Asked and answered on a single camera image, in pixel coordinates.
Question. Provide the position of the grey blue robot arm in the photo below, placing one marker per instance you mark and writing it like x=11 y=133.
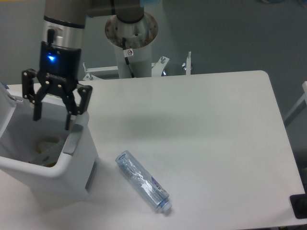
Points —
x=68 y=18

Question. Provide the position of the black clamp at table edge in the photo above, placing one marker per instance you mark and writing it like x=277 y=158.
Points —
x=299 y=205

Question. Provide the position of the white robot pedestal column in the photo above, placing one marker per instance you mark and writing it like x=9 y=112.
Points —
x=132 y=44

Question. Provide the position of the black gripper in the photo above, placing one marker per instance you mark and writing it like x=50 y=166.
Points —
x=58 y=68

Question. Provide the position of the white frame at right edge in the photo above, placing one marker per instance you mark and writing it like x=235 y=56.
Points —
x=297 y=108

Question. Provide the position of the white metal base frame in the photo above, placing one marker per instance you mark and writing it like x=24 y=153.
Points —
x=158 y=69

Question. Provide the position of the crushed clear plastic bottle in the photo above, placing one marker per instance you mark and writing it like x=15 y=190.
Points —
x=144 y=182

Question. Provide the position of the yellow trash in bin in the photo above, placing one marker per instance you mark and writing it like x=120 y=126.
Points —
x=51 y=164

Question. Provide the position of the white plastic wrapper pouch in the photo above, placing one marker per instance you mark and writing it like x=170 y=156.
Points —
x=49 y=151

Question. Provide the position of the white open trash can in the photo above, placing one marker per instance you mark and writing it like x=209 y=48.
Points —
x=20 y=136

